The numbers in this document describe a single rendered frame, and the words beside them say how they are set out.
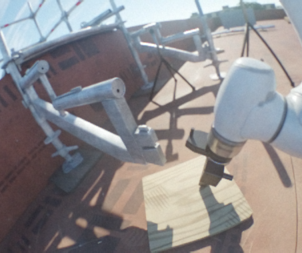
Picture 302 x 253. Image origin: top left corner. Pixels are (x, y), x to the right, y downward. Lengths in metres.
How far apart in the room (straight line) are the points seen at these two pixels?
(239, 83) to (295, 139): 0.15
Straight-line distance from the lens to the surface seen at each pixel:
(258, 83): 0.27
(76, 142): 1.20
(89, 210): 0.72
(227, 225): 0.48
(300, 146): 0.34
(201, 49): 1.39
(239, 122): 0.30
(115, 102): 0.39
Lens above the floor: 0.47
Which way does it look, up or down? 29 degrees down
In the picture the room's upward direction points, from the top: 24 degrees counter-clockwise
